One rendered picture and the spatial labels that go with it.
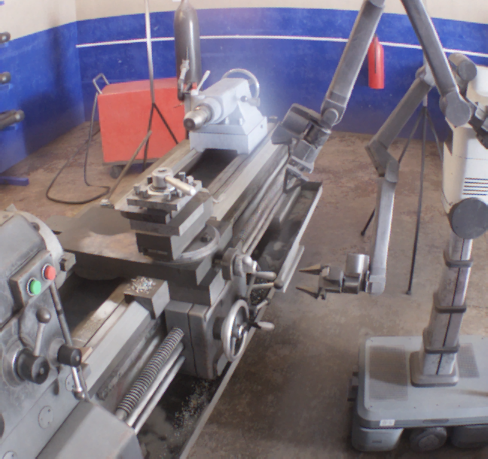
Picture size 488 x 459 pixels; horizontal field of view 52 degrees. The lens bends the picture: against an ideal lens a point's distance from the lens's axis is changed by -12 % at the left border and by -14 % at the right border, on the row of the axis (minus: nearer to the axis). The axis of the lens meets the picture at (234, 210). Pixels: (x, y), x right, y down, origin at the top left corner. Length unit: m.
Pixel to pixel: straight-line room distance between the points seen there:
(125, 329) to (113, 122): 3.34
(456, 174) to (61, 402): 1.29
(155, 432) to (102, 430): 0.54
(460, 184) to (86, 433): 1.29
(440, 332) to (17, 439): 1.52
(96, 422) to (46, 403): 0.16
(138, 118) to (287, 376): 2.82
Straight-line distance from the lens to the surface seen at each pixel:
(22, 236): 1.11
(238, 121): 2.71
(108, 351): 1.51
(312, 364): 2.66
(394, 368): 2.27
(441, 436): 2.22
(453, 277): 1.95
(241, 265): 1.72
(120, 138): 4.80
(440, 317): 2.03
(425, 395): 2.17
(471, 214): 1.78
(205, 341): 1.72
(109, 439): 1.32
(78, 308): 1.90
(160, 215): 1.59
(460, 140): 1.67
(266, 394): 2.51
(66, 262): 1.42
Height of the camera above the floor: 1.77
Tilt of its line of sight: 26 degrees down
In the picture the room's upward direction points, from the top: 3 degrees counter-clockwise
